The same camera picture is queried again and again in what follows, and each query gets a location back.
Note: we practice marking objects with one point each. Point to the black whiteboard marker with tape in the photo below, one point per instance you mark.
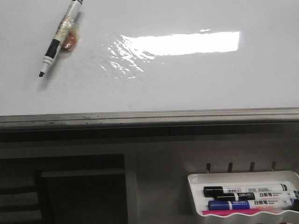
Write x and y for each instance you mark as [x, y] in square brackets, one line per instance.
[60, 35]

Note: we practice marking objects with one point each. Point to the white whiteboard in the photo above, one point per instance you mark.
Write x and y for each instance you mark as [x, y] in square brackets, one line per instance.
[149, 63]

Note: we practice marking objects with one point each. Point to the dark chair under board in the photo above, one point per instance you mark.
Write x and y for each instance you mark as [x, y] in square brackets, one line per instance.
[63, 190]

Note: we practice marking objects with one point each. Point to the black capped marker top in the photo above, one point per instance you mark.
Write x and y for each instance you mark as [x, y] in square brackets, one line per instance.
[210, 191]

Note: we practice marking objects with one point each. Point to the black capped marker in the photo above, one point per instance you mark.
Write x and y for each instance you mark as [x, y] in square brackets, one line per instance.
[210, 191]
[257, 196]

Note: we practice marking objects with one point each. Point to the white plastic marker tray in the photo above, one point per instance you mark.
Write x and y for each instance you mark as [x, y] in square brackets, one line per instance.
[248, 216]

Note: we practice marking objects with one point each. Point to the black capped marker middle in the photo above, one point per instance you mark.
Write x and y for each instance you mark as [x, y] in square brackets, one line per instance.
[257, 196]

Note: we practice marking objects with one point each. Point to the blue capped marker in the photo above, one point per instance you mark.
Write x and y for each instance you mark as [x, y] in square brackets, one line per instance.
[251, 204]

